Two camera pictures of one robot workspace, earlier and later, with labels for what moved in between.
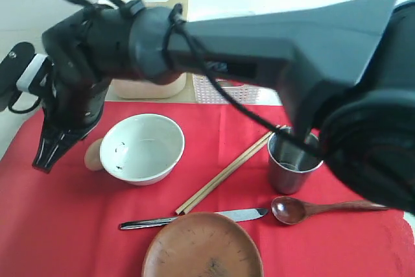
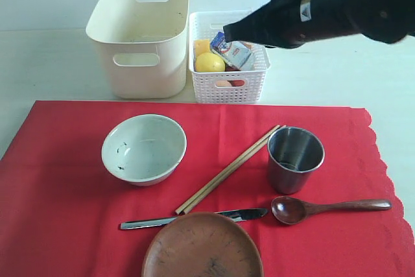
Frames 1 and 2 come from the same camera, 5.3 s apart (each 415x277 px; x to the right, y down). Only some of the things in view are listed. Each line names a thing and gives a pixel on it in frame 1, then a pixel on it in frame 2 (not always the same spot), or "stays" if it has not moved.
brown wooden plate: (203, 244) stays
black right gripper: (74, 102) to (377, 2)
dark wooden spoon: (290, 211) stays
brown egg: (92, 156) to (223, 84)
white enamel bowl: (142, 150) stays
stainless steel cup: (291, 162) stays
